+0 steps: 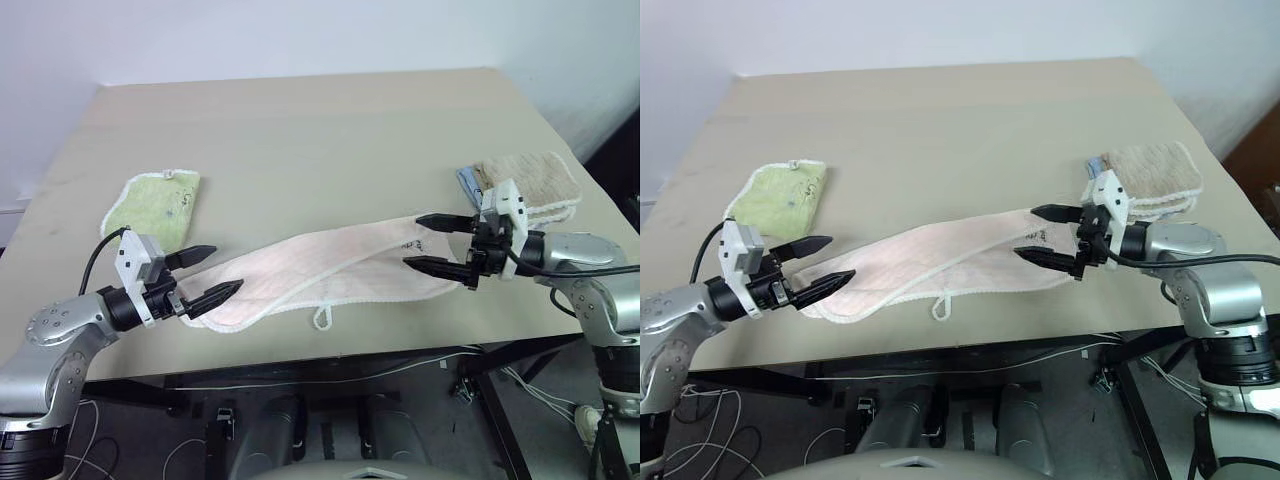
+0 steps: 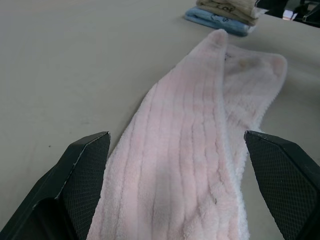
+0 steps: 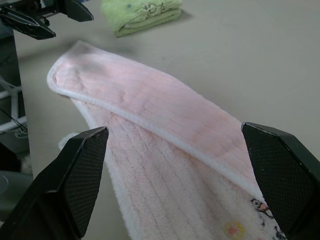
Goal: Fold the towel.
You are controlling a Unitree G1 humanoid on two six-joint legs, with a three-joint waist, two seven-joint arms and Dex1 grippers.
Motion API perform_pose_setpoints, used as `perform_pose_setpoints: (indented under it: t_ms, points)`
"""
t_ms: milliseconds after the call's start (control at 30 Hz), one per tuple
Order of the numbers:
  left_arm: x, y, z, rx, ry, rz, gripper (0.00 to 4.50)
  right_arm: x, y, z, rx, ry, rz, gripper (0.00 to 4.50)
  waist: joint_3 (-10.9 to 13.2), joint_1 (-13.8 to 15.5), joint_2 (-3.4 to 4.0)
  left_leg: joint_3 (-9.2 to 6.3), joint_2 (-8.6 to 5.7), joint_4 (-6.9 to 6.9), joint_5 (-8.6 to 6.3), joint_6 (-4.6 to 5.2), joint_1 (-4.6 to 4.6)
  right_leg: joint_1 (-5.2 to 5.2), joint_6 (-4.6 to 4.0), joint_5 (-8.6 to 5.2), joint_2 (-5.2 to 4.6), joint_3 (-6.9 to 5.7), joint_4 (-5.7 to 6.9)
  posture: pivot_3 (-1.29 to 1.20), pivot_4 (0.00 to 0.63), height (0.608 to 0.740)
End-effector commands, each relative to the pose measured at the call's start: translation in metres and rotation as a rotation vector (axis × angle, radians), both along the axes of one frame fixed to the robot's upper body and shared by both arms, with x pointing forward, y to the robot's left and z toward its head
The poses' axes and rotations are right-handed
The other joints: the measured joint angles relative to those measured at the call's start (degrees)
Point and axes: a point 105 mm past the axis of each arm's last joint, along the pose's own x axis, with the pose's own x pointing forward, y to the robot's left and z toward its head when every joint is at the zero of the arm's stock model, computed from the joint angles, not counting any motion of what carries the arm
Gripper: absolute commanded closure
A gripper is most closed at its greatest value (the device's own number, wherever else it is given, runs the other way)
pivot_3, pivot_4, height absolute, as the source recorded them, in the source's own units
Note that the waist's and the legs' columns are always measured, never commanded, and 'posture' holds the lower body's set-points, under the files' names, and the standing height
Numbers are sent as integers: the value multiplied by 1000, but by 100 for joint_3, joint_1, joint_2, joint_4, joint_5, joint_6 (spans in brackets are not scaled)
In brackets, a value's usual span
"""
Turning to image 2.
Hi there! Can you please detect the pink ribbed plush towel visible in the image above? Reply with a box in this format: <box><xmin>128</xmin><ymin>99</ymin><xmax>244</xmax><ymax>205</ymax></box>
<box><xmin>84</xmin><ymin>28</ymin><xmax>288</xmax><ymax>240</ymax></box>

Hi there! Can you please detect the dark chair frame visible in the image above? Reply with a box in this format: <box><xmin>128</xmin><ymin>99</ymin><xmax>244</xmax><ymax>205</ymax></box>
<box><xmin>254</xmin><ymin>0</ymin><xmax>320</xmax><ymax>28</ymax></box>

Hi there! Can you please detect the folded beige towel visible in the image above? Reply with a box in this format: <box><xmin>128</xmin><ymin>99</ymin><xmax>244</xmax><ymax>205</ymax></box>
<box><xmin>195</xmin><ymin>0</ymin><xmax>262</xmax><ymax>26</ymax></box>

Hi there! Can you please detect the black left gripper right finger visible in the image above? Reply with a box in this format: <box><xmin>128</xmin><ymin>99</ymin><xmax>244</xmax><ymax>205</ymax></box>
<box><xmin>243</xmin><ymin>129</ymin><xmax>320</xmax><ymax>240</ymax></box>

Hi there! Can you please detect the folded blue towel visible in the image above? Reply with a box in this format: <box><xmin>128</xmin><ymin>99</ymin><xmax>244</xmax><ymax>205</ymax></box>
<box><xmin>184</xmin><ymin>6</ymin><xmax>251</xmax><ymax>38</ymax></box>

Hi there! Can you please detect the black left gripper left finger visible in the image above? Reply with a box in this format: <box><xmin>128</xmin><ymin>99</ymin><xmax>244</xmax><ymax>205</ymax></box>
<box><xmin>0</xmin><ymin>131</ymin><xmax>112</xmax><ymax>240</ymax></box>

